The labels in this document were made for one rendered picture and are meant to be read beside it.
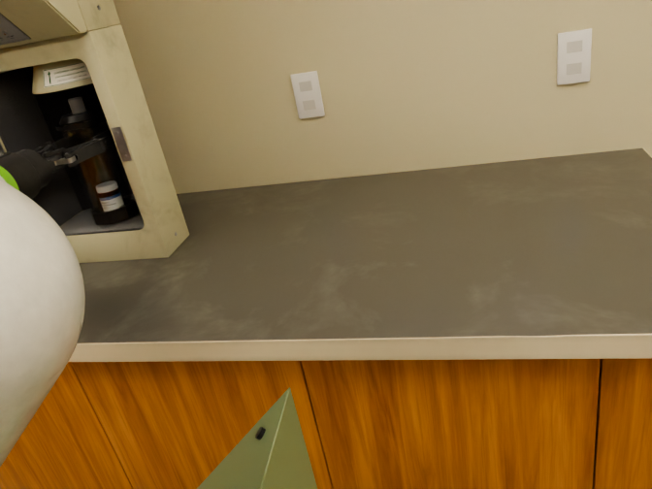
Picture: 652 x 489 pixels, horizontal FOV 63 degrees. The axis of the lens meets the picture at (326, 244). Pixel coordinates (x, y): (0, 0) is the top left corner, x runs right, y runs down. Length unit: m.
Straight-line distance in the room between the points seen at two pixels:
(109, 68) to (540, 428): 0.99
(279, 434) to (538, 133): 1.19
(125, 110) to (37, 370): 0.93
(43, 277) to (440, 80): 1.21
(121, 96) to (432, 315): 0.73
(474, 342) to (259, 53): 0.94
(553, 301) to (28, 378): 0.73
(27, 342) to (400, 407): 0.74
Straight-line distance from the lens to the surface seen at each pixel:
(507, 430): 0.95
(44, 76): 1.24
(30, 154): 1.13
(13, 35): 1.17
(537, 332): 0.81
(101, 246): 1.30
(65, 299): 0.27
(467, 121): 1.41
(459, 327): 0.81
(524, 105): 1.41
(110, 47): 1.17
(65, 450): 1.33
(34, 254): 0.26
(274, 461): 0.34
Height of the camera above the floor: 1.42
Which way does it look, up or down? 26 degrees down
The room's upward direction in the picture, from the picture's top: 11 degrees counter-clockwise
